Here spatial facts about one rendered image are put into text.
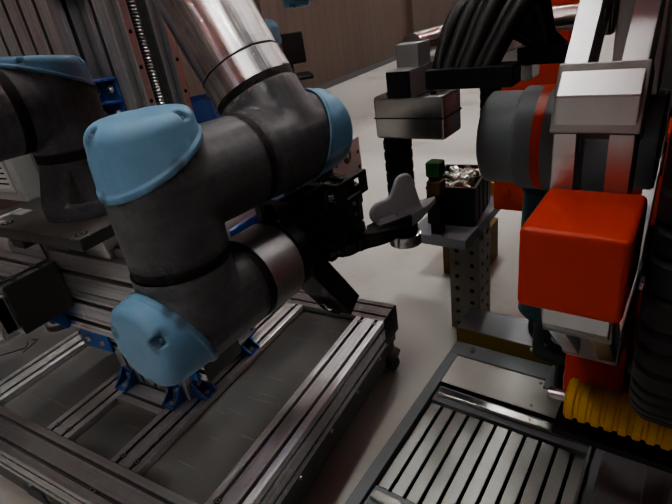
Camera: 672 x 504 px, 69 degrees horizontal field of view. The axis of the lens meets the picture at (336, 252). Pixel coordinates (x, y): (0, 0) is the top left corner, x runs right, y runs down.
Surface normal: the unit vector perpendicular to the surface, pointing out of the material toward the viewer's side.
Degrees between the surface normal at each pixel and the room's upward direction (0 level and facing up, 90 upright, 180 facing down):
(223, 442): 0
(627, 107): 90
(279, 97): 61
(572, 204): 0
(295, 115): 55
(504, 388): 0
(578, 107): 90
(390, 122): 90
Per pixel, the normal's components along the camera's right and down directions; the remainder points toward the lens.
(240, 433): -0.14, -0.88
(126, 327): -0.56, 0.45
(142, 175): 0.22, 0.36
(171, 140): 0.72, 0.17
